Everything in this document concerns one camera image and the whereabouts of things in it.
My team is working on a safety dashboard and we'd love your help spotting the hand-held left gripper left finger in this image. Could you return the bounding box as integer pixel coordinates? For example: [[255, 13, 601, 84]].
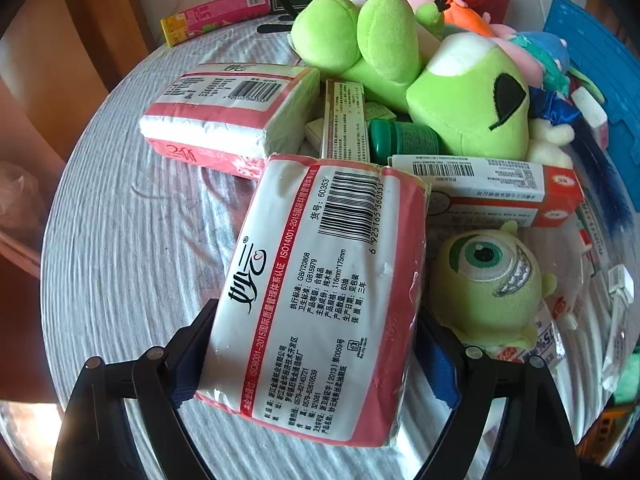
[[52, 299, 221, 480]]

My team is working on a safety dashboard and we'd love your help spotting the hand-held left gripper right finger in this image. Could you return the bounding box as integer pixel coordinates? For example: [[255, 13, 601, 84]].
[[400, 317, 583, 480]]

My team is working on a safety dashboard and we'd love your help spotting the pink tissue pack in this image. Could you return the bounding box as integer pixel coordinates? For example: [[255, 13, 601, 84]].
[[139, 62, 321, 180], [194, 154, 432, 448]]

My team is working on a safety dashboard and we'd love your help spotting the white plush with blue cloth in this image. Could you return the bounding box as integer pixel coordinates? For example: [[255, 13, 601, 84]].
[[527, 87, 581, 168]]

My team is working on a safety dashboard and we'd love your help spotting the green frog plush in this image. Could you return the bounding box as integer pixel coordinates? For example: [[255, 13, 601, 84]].
[[290, 0, 532, 160]]

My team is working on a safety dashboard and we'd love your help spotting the blue plastic crate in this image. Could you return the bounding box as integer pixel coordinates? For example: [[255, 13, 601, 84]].
[[542, 0, 640, 193]]

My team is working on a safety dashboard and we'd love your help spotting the green one-eyed monster plush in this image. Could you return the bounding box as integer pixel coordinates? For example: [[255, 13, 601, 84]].
[[429, 220, 558, 356]]

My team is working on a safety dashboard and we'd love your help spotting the clear packet with blue print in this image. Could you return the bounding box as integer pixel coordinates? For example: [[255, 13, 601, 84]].
[[517, 304, 568, 362]]

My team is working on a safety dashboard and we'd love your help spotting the red white toothpaste box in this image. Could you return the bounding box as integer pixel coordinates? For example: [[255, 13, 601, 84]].
[[391, 154, 586, 228]]

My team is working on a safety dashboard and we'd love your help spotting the blue bristle brush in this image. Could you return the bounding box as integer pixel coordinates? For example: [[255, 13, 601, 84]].
[[570, 125, 627, 232]]

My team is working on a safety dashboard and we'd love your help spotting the brown long carton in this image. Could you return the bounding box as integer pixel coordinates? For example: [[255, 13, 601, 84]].
[[320, 79, 373, 163]]

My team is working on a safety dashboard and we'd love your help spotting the small cream box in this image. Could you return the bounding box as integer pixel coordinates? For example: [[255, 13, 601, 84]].
[[305, 117, 327, 148]]

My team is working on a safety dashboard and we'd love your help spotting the white pink small box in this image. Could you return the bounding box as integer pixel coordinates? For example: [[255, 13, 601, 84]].
[[570, 87, 609, 148]]

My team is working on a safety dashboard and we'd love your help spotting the teal pink plush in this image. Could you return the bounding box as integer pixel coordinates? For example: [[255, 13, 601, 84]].
[[492, 24, 571, 96]]

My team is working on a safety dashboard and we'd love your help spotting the pink cylindrical can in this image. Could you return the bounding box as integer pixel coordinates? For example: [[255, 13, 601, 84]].
[[160, 0, 272, 48]]

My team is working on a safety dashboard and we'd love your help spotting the wooden framed padded headboard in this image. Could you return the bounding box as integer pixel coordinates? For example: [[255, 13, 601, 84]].
[[60, 0, 266, 56]]

